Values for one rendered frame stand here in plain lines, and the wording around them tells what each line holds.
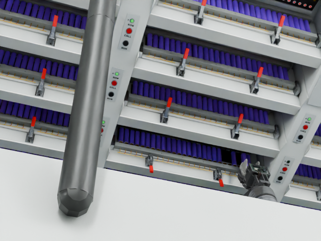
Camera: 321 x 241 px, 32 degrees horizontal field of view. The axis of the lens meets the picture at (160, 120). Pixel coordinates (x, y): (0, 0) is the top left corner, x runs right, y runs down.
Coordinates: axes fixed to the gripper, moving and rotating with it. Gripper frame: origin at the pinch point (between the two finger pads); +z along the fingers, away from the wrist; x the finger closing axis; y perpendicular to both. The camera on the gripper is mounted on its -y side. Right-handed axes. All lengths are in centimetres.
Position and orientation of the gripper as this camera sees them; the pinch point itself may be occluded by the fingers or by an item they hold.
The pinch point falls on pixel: (245, 167)
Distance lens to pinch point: 210.0
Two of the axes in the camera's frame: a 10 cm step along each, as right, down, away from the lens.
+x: -9.5, -2.1, -2.1
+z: -0.9, -4.9, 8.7
